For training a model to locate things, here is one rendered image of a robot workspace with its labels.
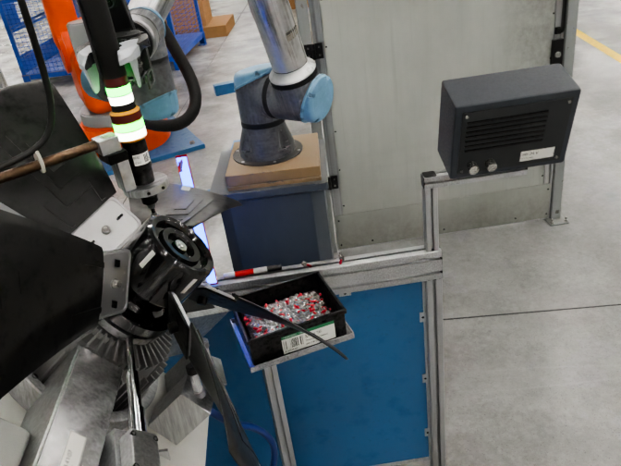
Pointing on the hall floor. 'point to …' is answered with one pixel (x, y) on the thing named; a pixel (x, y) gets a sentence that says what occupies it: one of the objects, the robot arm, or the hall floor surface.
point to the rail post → (433, 290)
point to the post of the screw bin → (279, 415)
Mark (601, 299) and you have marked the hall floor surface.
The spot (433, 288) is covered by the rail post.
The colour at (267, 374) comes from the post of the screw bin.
